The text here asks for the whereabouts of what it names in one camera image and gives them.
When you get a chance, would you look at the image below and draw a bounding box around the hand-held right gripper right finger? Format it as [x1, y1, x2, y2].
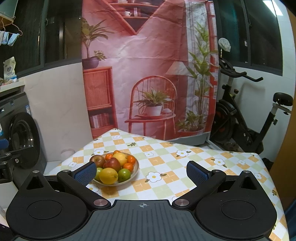
[172, 161, 262, 210]

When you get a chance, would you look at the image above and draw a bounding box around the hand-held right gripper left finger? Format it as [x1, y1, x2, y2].
[25, 161, 111, 210]

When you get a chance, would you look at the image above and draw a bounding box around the red apple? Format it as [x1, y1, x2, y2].
[103, 158, 121, 172]
[89, 155, 106, 168]

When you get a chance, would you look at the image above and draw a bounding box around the yellow lemon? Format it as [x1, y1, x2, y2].
[99, 168, 119, 185]
[112, 152, 128, 166]

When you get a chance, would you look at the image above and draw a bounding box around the beige plate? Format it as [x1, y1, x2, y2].
[89, 153, 139, 186]

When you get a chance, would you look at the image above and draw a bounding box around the grey washing machine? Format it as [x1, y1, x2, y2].
[0, 91, 47, 183]

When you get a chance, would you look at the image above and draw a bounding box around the white stone slab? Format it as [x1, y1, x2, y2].
[0, 82, 25, 93]

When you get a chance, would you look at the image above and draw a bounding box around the black exercise bike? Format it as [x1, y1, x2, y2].
[209, 58, 294, 154]

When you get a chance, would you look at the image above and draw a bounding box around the white detergent bag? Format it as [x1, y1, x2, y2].
[3, 57, 17, 82]

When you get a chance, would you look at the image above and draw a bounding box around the wooden door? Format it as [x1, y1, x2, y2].
[269, 130, 296, 209]

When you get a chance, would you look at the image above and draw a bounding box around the light blue hanging cloth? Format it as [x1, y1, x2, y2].
[0, 31, 20, 46]

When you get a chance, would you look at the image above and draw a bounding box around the printed pink backdrop cloth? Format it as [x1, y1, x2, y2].
[81, 0, 220, 145]

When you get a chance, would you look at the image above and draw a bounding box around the dark window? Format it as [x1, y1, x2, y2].
[214, 0, 284, 76]
[14, 0, 82, 78]

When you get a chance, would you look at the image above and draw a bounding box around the white cap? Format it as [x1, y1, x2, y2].
[218, 38, 231, 52]

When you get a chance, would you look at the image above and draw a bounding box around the wire clothes hanger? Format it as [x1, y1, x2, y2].
[0, 16, 23, 36]

